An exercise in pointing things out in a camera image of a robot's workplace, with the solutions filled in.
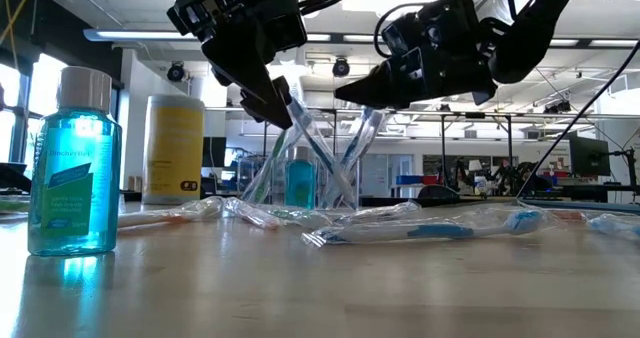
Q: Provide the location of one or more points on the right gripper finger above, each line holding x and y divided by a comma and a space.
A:
380, 88

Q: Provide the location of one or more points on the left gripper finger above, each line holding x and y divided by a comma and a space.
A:
255, 110
245, 63

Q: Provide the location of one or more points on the clear plastic cup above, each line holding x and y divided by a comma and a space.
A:
325, 163

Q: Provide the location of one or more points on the blue mouthwash bottle white cap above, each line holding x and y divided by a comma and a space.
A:
300, 188
75, 188

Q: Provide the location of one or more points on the red white toothbrush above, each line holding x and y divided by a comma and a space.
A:
260, 218

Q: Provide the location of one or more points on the clear acrylic box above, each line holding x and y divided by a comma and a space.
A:
322, 200

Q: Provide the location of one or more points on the ceiling light strip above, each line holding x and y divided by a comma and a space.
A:
590, 42
320, 37
140, 34

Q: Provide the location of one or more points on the yellow wipes canister white lid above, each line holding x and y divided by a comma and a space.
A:
172, 148

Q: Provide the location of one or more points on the blue storage bin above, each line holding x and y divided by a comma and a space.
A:
412, 179

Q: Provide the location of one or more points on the black computer monitor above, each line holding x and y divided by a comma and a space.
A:
590, 156

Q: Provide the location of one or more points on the black framed window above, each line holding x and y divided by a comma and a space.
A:
10, 88

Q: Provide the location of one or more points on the black ceiling camera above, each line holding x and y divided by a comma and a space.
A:
341, 68
176, 72

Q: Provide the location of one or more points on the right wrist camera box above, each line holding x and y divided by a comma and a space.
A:
400, 35

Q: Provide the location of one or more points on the black ceiling camera rig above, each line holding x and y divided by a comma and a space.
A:
559, 108

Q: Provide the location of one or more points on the black aluminium table frame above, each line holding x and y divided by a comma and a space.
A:
132, 196

